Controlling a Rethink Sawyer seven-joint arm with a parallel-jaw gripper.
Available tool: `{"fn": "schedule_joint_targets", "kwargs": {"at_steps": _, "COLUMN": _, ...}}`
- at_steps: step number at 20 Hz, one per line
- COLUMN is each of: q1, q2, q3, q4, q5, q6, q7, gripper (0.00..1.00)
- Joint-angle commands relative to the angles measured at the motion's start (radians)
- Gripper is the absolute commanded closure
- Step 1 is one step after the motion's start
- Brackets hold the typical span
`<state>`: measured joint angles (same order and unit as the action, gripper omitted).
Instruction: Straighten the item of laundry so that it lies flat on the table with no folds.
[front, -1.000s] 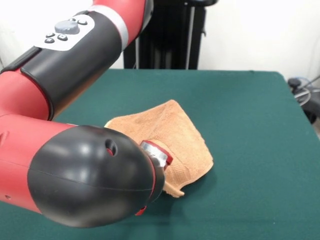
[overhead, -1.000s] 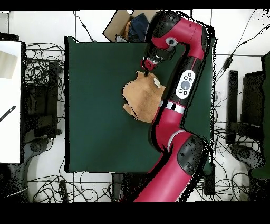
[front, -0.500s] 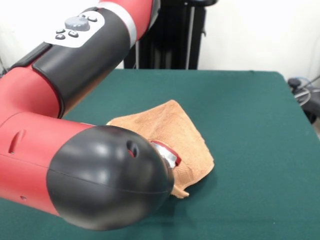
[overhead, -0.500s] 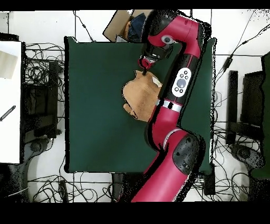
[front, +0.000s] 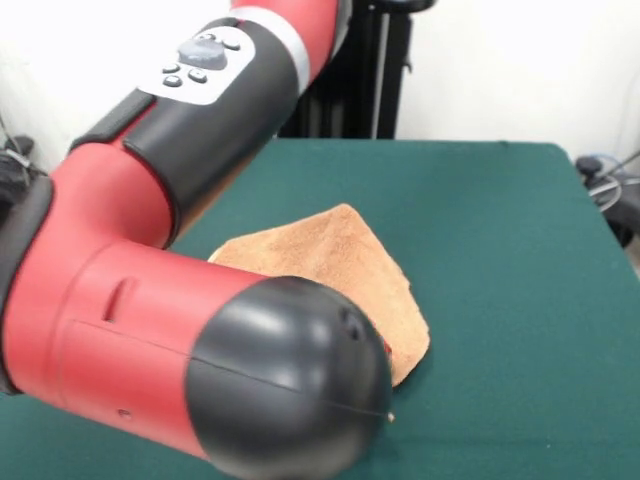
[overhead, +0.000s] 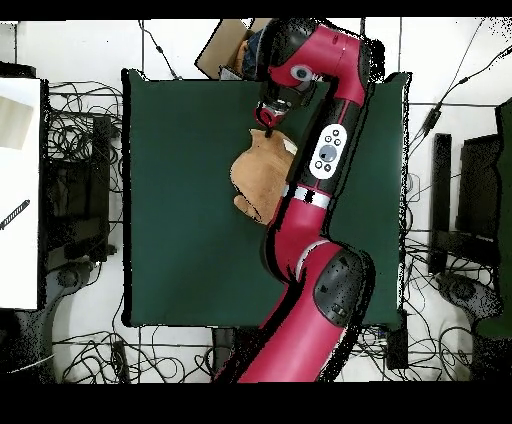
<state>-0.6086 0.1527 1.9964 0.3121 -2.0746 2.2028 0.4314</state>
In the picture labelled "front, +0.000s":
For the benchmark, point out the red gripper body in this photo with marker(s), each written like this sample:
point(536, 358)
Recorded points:
point(388, 347)

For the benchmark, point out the orange terry towel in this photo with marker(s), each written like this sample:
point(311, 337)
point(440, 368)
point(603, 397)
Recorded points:
point(350, 260)

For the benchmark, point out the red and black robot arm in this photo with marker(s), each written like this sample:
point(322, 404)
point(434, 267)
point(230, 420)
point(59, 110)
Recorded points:
point(150, 325)

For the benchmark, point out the dark green table cloth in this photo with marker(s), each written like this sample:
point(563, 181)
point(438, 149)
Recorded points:
point(500, 350)

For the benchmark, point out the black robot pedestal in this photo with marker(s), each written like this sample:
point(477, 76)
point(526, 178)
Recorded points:
point(365, 75)

